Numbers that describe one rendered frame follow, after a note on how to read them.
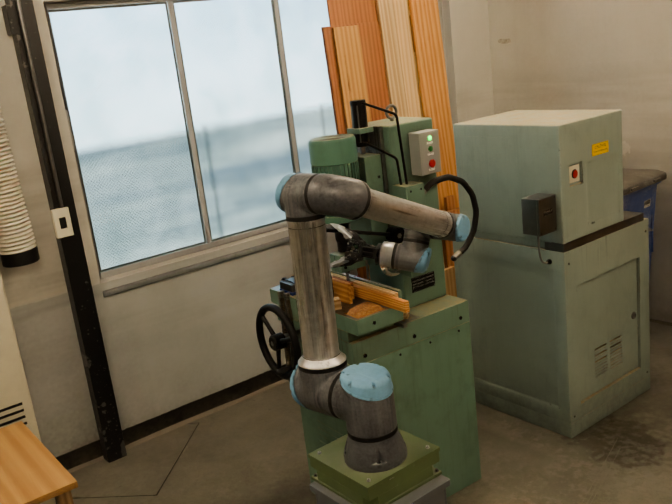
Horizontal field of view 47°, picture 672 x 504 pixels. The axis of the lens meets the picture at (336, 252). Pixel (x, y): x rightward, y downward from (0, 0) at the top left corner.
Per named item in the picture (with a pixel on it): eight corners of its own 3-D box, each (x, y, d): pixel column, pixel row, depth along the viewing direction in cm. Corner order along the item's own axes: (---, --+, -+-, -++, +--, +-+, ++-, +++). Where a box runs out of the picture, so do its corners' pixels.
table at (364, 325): (250, 308, 316) (248, 294, 315) (312, 288, 332) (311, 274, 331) (336, 345, 267) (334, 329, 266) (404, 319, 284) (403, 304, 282)
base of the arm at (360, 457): (419, 448, 234) (416, 418, 232) (382, 479, 220) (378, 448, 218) (369, 434, 246) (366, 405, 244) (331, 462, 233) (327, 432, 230)
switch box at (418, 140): (411, 175, 296) (407, 132, 292) (431, 170, 301) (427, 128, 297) (422, 176, 291) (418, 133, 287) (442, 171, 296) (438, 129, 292)
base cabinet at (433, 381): (310, 492, 334) (288, 338, 315) (412, 441, 365) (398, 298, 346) (374, 539, 298) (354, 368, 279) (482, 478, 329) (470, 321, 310)
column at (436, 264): (370, 299, 323) (351, 124, 304) (411, 284, 334) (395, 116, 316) (406, 310, 305) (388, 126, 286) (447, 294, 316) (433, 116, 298)
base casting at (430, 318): (289, 338, 315) (286, 316, 313) (398, 298, 346) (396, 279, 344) (355, 368, 279) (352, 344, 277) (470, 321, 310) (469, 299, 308)
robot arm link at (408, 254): (433, 247, 271) (428, 275, 270) (398, 242, 274) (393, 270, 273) (430, 244, 262) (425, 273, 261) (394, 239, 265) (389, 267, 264)
